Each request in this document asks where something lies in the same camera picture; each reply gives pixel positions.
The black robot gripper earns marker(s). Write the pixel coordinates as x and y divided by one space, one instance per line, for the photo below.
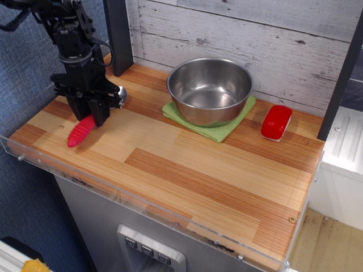
85 79

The red handled metal spoon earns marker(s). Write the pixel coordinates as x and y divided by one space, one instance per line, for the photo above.
83 129

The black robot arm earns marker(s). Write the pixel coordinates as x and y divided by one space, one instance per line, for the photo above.
66 23

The stainless steel bowl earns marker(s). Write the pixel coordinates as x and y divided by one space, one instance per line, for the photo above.
210 92

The green folded cloth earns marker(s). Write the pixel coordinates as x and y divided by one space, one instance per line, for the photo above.
217 134

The grey toy fridge cabinet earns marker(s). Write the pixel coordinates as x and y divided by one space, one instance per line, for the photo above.
98 217

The silver dispenser button panel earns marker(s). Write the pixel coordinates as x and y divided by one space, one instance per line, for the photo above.
143 253

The yellow black object corner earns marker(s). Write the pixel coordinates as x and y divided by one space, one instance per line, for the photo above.
16 256

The red and white sushi toy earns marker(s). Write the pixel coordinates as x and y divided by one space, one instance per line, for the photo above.
276 122

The white toy sink unit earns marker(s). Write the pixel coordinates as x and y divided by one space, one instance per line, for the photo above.
336 191

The clear acrylic guard rail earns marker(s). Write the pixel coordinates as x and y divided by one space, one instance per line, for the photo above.
243 196

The dark grey left post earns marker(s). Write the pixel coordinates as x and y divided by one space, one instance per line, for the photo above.
116 19

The dark grey post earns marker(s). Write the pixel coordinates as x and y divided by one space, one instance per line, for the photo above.
342 82
116 19

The dark grey right post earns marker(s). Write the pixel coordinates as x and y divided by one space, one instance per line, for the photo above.
342 82

